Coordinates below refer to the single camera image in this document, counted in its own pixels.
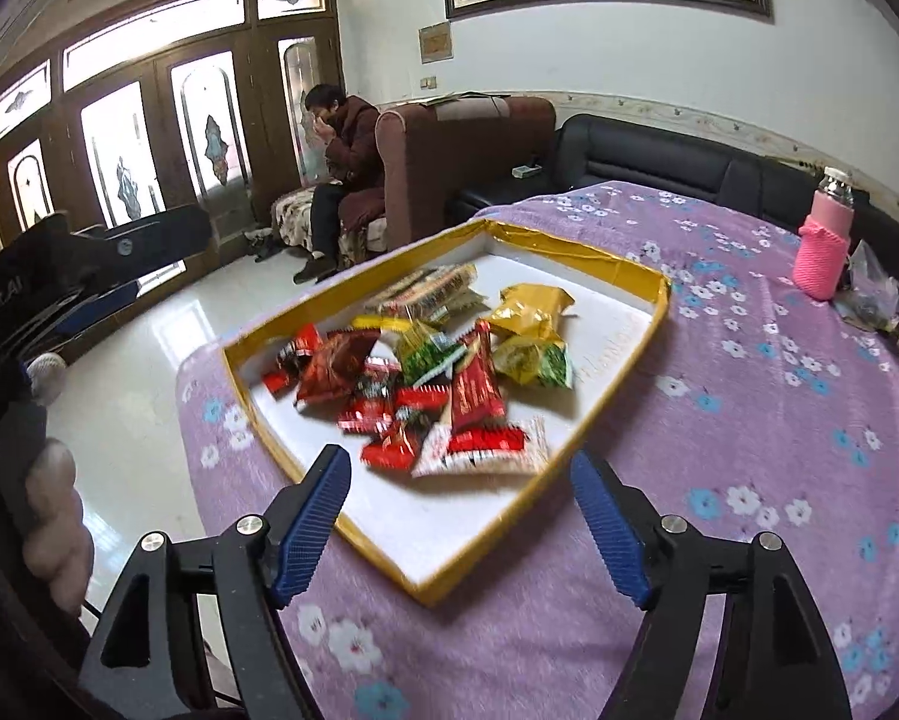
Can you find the red black candy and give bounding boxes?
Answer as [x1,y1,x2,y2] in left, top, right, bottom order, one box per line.
[362,385,449,473]
[262,323,322,397]

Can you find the dark red foil snack bag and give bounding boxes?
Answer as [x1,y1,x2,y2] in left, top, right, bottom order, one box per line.
[294,328,379,408]

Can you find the green pea snack bag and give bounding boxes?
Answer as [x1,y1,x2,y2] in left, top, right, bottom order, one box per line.
[394,320,464,387]

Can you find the white red snack packet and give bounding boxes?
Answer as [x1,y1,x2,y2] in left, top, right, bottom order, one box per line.
[410,418,550,478]

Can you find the large cracker pack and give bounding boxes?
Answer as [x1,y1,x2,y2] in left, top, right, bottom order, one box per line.
[363,263,486,327]

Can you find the yellow snack pouch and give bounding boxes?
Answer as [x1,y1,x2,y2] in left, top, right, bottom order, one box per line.
[485,283,575,341]

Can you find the long red chocolate bar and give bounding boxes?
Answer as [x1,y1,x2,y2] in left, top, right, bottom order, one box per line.
[451,320,506,434]

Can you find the left white gloved hand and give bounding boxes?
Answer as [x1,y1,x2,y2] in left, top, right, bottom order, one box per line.
[20,351,98,620]

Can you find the wooden glass door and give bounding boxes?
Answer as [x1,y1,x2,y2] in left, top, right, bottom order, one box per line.
[0,0,347,361]

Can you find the seated person in maroon coat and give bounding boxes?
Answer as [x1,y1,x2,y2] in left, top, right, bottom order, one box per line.
[293,83,384,284]

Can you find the brown armchair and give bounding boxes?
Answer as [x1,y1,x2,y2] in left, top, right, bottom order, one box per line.
[264,94,555,271]

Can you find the clear plastic bag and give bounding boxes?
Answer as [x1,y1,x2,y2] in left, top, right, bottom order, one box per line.
[833,241,899,330]

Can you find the yellow rimmed white tray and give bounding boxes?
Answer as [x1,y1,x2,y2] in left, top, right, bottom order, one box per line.
[220,218,674,608]

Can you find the pink knitted thermos bottle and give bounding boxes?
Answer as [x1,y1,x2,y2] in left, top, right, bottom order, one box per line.
[792,166,854,301]

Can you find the black leather sofa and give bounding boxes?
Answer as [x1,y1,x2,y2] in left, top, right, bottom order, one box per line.
[447,112,899,280]

